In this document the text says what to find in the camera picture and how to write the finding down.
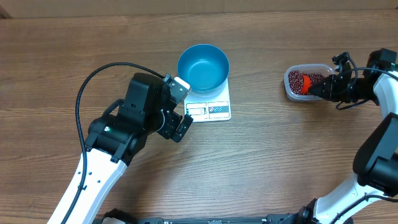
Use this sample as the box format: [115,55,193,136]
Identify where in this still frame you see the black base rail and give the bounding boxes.
[92,208,304,224]

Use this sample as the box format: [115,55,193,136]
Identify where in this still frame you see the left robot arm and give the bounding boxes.
[49,73,193,223]

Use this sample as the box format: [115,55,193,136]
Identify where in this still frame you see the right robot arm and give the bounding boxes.
[283,48,397,223]

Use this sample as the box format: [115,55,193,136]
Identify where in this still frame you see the clear plastic container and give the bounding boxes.
[284,63,334,101]

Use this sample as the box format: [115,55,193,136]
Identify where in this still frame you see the red beans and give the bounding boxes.
[288,70,324,95]

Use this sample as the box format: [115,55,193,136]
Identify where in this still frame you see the white digital kitchen scale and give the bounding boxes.
[184,79,232,123]

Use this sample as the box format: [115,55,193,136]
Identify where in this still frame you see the blue bowl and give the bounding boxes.
[177,44,230,94]

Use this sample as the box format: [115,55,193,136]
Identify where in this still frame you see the red measuring scoop blue handle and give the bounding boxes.
[300,75,312,95]

